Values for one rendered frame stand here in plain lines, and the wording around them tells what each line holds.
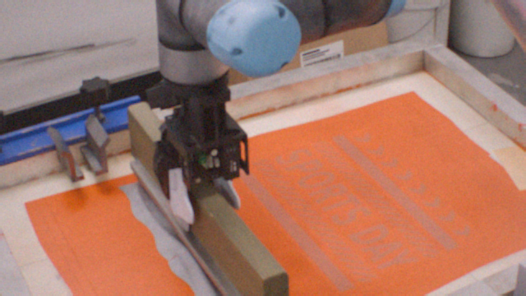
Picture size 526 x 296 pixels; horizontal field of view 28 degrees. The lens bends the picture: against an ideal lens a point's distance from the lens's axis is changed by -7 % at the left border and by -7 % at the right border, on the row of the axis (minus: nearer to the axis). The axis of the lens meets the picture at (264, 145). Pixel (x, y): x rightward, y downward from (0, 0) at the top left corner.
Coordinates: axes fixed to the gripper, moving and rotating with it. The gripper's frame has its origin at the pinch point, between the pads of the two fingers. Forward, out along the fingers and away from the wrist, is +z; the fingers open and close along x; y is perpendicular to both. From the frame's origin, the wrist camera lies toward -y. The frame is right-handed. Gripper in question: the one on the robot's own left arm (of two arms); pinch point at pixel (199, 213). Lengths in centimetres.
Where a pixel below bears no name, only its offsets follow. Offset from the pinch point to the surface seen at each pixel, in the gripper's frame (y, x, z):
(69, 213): -14.6, -12.8, 5.4
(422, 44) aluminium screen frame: -26, 48, 2
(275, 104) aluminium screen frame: -24.6, 22.1, 4.5
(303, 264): 8.9, 9.0, 4.9
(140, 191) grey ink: -13.8, -2.8, 4.7
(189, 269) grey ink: 3.8, -3.3, 4.7
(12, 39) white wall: -198, 15, 68
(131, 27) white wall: -198, 56, 76
